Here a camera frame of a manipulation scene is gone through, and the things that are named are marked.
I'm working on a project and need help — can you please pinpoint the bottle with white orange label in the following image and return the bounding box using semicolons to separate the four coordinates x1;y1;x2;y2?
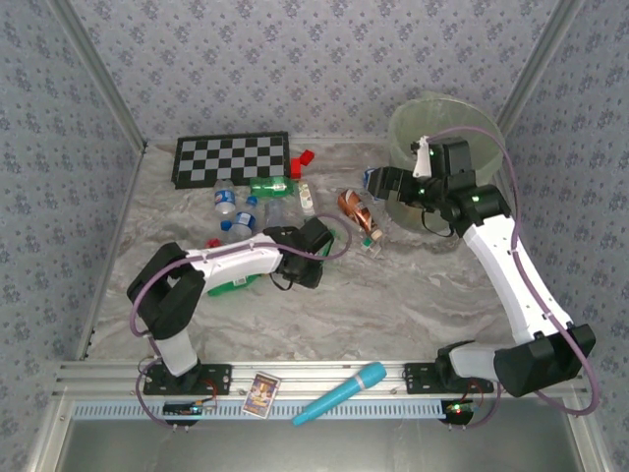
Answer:
296;179;317;218

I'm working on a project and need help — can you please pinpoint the green plastic bottle yellow cap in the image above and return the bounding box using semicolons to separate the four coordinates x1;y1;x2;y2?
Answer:
205;272;264;299

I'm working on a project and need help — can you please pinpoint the brown copper bottle beige cap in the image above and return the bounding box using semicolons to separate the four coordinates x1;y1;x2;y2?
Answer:
336;188;384;241

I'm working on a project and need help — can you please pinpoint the clear Pepsi bottle blue label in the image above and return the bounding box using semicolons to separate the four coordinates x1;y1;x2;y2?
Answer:
212;178;238;232

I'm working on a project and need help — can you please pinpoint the translucent green plastic bin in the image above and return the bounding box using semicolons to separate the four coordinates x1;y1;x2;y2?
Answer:
385;90;508;232

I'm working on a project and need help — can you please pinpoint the small clear bottle green cap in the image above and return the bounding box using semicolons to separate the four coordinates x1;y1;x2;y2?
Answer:
360;235;384;260

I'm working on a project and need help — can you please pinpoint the clear bottle dark blue label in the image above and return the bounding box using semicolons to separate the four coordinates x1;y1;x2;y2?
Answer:
228;195;260;245

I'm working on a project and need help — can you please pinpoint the small blue-label bottle white cap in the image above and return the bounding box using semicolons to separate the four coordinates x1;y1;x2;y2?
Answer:
362;166;387;204

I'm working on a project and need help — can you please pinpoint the green bottle with white label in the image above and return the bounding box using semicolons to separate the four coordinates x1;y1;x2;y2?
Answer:
249;175;300;201

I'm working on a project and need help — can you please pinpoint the black and white chessboard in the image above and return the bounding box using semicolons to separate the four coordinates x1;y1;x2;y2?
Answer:
170;130;291;191

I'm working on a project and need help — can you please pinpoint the teal plastic handheld tool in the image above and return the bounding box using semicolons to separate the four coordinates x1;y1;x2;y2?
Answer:
291;361;388;427

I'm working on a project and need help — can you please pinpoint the playing card pack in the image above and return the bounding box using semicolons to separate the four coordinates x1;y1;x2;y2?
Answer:
241;372;282;420

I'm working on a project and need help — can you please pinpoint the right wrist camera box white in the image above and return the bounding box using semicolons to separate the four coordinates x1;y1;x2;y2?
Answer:
410;137;434;181

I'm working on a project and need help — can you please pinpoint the right gripper thin black cable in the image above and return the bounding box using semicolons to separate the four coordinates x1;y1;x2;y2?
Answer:
421;205;456;238

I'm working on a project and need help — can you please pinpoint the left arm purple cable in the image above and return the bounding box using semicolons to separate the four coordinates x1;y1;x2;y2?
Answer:
126;213;353;430

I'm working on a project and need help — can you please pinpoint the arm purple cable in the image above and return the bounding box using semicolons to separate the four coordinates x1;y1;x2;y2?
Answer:
425;125;601;430
126;213;353;430

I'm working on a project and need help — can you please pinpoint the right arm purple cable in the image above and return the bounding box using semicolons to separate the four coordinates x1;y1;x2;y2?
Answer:
425;125;601;430

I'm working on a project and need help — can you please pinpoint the aluminium frame rail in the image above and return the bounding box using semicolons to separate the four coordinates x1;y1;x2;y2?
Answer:
53;361;589;400

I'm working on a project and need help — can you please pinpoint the slotted grey cable duct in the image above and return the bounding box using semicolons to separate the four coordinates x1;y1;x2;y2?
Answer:
73;398;448;421

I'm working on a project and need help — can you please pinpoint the aluminium corner post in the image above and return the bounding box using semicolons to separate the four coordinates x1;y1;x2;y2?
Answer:
494;0;586;137
47;0;149;151

